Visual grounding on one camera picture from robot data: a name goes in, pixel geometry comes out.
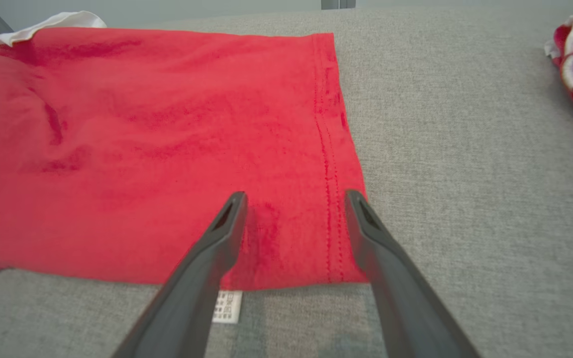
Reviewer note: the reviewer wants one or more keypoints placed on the red white-sleeved shirt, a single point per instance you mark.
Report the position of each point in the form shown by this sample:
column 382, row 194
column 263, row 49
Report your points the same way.
column 142, row 149

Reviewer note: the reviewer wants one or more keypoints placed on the grey upright metal post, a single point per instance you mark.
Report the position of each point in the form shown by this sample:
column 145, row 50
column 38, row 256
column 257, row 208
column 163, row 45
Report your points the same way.
column 338, row 4

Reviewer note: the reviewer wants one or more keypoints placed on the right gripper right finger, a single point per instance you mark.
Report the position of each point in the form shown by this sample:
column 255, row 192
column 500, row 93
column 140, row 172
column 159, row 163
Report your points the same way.
column 406, row 298

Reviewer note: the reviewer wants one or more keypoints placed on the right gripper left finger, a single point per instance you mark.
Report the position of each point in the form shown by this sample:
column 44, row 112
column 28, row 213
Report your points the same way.
column 187, row 298

